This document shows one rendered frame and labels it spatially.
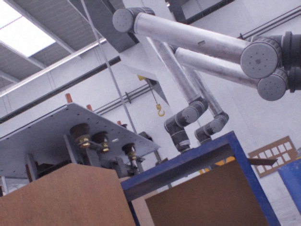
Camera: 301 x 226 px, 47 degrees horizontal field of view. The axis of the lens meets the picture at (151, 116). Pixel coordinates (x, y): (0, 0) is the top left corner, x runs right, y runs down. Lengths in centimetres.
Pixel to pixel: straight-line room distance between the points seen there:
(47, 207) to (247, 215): 74
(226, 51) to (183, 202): 98
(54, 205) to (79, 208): 7
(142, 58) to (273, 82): 580
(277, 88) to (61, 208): 200
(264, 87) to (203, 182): 140
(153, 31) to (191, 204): 116
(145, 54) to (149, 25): 602
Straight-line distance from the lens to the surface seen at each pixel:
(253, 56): 195
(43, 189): 93
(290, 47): 220
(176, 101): 749
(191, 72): 303
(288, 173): 670
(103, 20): 717
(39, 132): 186
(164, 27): 213
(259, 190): 127
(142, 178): 133
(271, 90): 263
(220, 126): 291
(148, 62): 808
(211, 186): 135
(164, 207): 138
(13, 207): 98
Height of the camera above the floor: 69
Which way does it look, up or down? 17 degrees up
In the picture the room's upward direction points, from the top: 23 degrees counter-clockwise
